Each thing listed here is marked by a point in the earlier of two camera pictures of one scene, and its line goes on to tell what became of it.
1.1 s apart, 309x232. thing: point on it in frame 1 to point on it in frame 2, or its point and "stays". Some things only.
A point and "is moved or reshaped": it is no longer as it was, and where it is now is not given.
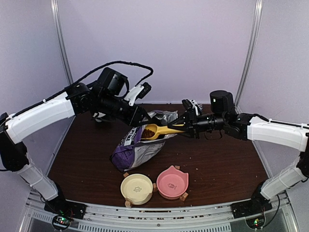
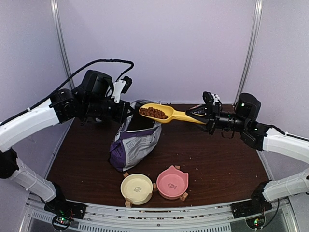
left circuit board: x=61 y=222 stays
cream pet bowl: x=137 y=188 stays
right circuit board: x=256 y=222 stays
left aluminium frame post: x=56 y=22 stays
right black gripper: x=192 y=129 to x=213 y=115
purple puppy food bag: x=132 y=152 is moved or reshaped
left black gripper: x=133 y=119 to x=120 y=114
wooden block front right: x=183 y=197 stays
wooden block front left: x=127 y=204 stays
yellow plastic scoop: x=159 y=130 to x=171 y=112
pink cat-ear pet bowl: x=172 y=183 stays
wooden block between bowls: x=155 y=188 stays
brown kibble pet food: x=147 y=133 to x=153 y=112
